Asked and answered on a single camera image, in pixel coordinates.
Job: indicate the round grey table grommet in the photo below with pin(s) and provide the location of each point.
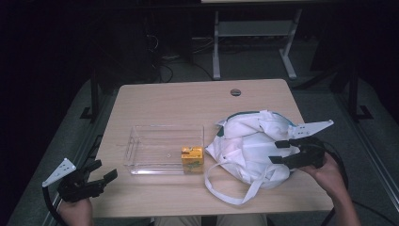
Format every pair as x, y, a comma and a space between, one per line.
235, 92

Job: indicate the yellow drink carton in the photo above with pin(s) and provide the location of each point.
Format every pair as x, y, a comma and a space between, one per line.
192, 159

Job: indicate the white cloth tote bag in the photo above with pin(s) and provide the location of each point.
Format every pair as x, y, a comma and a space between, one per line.
251, 147

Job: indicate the person's right hand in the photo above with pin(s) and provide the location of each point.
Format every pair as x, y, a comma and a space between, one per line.
327, 179

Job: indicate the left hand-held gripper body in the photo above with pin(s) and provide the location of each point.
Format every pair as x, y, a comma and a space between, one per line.
75, 185

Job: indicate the black metal stand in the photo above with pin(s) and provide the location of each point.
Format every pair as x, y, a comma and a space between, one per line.
354, 94
94, 94

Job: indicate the person's left hand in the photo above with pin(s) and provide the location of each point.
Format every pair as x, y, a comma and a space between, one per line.
75, 213

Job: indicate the white metal desk frame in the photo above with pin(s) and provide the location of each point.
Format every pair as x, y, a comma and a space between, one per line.
251, 29

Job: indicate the clear plastic box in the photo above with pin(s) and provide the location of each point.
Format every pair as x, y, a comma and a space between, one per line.
156, 150

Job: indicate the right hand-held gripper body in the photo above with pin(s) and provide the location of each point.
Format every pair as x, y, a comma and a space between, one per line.
309, 153

